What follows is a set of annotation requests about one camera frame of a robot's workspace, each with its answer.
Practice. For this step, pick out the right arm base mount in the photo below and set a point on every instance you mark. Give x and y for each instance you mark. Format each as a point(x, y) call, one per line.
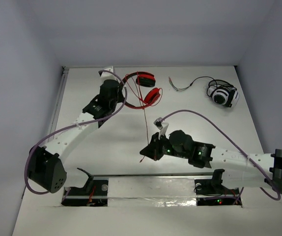
point(212, 192)

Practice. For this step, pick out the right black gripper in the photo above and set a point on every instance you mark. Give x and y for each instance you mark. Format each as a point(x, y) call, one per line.
point(153, 150)

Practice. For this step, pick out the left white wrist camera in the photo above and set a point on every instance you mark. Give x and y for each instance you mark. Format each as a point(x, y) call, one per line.
point(107, 73)

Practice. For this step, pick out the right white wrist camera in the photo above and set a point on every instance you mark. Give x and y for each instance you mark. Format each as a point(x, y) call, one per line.
point(162, 126)

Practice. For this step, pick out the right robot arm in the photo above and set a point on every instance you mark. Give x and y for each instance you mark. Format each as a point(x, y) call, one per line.
point(254, 170)

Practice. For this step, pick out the red black headphones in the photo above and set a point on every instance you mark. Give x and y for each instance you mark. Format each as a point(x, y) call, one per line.
point(143, 86)

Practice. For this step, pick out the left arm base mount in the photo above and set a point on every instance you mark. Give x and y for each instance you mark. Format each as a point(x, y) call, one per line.
point(94, 193)

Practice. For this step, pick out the aluminium side rail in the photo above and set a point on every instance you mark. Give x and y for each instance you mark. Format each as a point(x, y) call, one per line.
point(54, 117)

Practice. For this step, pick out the white black headphones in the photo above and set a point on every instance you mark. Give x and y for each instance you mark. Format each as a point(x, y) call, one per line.
point(221, 92)

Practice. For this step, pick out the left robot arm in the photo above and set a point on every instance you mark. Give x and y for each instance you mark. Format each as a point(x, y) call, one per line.
point(44, 171)

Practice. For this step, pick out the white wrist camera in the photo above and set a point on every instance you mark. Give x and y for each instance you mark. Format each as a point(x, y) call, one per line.
point(162, 126)
point(107, 73)

